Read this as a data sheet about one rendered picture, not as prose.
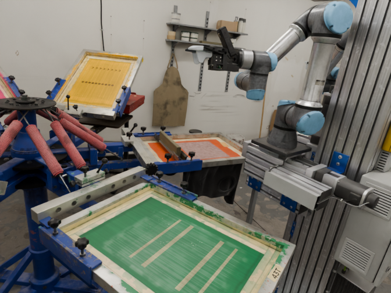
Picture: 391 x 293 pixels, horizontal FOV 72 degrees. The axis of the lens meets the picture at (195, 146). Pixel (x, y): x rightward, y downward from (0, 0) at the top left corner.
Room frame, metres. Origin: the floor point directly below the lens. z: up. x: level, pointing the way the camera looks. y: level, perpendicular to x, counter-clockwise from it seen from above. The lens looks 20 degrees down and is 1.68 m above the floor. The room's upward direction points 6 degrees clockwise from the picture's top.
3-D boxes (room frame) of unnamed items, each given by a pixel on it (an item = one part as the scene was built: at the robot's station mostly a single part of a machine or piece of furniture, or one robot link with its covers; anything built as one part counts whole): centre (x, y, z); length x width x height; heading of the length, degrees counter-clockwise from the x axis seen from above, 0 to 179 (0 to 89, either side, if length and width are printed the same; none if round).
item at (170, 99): (3.89, 0.43, 1.06); 0.53 x 0.07 x 1.05; 118
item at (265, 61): (1.15, -0.23, 1.65); 0.11 x 0.08 x 0.09; 105
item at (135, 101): (2.83, 0.88, 1.06); 0.61 x 0.46 x 0.12; 178
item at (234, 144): (1.90, 0.01, 0.97); 0.79 x 0.58 x 0.04; 118
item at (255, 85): (1.16, -0.22, 1.56); 0.11 x 0.08 x 0.11; 15
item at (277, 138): (1.35, -0.45, 1.31); 0.15 x 0.15 x 0.10
